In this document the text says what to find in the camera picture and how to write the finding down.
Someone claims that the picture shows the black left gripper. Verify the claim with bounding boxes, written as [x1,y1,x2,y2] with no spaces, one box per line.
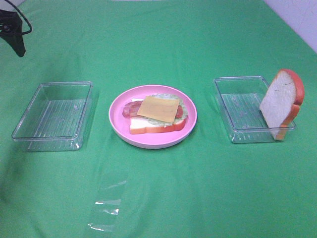
[0,10,26,57]

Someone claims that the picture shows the curled bacon strip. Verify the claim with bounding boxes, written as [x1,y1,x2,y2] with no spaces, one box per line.
[122,100,143,118]

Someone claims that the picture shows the clear ingredient container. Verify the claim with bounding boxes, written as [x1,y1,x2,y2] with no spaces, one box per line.
[11,81,93,152]

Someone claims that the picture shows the clear plastic film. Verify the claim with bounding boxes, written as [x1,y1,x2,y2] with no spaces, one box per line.
[85,168,129,238]

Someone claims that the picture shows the green tablecloth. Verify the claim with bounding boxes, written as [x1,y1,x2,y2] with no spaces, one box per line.
[0,0,317,238]

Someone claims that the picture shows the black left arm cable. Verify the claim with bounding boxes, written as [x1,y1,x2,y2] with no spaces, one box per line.
[3,0,33,35]

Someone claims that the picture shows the bread slice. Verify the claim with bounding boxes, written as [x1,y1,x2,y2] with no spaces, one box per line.
[260,69,305,140]
[127,98,187,134]

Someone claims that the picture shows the long bacon strip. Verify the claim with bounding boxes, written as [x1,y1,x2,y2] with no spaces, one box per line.
[128,103,184,119]

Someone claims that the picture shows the green lettuce leaf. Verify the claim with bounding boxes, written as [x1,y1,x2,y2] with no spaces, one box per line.
[145,93,188,126]

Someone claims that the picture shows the yellow cheese slice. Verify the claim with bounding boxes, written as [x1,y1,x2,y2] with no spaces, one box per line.
[137,96,180,123]

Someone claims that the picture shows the clear bread container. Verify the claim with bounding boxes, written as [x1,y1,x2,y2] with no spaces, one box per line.
[213,76,296,143]

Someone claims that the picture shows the pink round plate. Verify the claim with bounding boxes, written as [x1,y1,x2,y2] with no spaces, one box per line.
[108,85,197,149]

